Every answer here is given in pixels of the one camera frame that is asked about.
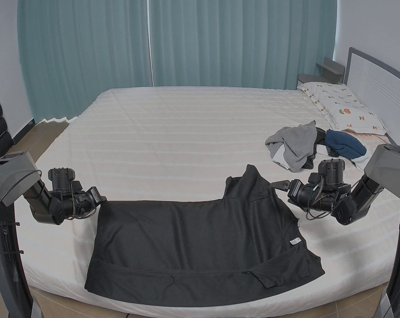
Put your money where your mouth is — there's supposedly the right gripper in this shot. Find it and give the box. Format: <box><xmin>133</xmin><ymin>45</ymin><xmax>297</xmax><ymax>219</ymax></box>
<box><xmin>270</xmin><ymin>179</ymin><xmax>320</xmax><ymax>211</ymax></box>

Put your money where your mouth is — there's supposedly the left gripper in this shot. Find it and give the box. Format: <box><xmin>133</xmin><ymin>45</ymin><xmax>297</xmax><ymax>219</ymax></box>
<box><xmin>78</xmin><ymin>186</ymin><xmax>107</xmax><ymax>216</ymax></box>

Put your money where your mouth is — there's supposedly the black T-shirt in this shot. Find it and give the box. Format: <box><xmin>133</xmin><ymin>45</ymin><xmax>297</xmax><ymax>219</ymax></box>
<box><xmin>84</xmin><ymin>164</ymin><xmax>326</xmax><ymax>303</ymax></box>

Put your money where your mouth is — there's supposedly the pile of clothes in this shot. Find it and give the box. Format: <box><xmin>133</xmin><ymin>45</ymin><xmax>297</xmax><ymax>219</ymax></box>
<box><xmin>265</xmin><ymin>120</ymin><xmax>369</xmax><ymax>173</ymax></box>

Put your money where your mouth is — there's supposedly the bed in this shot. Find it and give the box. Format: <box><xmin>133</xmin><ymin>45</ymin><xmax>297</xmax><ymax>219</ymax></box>
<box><xmin>13</xmin><ymin>47</ymin><xmax>400</xmax><ymax>318</ymax></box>

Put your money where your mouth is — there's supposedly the white printed pillow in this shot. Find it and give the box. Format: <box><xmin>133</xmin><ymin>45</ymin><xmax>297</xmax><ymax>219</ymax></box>
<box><xmin>297</xmin><ymin>81</ymin><xmax>389</xmax><ymax>135</ymax></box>

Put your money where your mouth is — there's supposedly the grey bedside table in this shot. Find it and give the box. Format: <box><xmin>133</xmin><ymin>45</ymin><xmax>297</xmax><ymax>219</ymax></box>
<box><xmin>297</xmin><ymin>57</ymin><xmax>345</xmax><ymax>85</ymax></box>

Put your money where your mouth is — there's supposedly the blue-green curtain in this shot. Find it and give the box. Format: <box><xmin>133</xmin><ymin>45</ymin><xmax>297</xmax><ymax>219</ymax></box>
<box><xmin>17</xmin><ymin>0</ymin><xmax>154</xmax><ymax>122</ymax></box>
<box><xmin>148</xmin><ymin>0</ymin><xmax>338</xmax><ymax>90</ymax></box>

